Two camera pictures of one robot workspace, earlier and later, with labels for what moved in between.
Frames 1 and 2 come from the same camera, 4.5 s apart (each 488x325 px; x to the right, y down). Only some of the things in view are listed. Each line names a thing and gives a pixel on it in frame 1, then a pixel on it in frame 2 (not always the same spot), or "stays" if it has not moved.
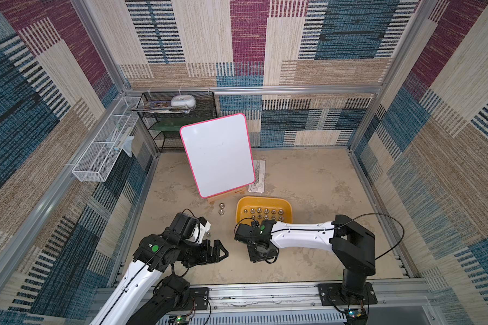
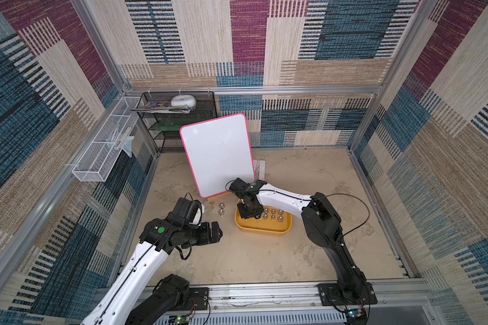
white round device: x=184 y=101 stays
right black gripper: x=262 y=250 to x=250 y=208
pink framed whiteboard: x=219 y=154 stays
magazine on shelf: x=162 y=107 stays
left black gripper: x=206 y=256 to x=205 y=236
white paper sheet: x=259 y=185 stays
